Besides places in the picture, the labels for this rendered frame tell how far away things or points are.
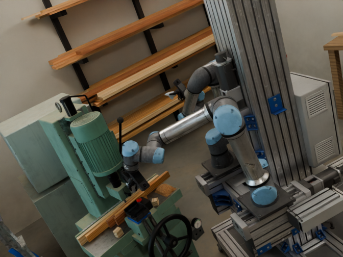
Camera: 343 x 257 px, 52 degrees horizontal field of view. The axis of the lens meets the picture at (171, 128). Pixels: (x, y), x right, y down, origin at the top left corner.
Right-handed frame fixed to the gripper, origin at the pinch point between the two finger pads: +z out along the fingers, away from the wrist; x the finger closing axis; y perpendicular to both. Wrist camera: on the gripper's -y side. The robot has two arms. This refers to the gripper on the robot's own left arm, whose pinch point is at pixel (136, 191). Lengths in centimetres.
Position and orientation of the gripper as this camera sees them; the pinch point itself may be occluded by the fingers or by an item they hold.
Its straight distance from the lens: 189.2
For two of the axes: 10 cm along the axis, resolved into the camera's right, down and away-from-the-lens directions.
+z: -0.4, 6.8, 7.3
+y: -7.2, -5.3, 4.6
